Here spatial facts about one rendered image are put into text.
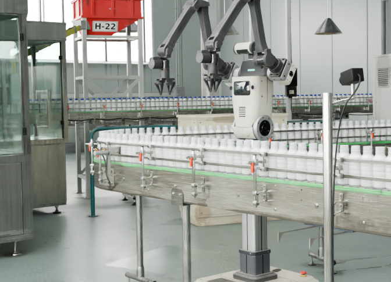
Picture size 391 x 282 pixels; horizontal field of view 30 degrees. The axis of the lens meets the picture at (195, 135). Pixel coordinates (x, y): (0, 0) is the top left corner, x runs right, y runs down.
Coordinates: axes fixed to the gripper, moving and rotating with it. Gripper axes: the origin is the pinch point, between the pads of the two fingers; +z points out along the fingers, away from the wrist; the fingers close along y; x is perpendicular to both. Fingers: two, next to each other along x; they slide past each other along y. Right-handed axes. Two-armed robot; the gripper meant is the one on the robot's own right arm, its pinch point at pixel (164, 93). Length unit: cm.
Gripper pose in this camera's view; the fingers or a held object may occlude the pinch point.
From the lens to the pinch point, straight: 428.8
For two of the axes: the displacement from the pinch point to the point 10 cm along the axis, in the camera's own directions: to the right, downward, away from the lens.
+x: 6.4, 0.3, -7.7
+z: 0.1, 10.0, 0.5
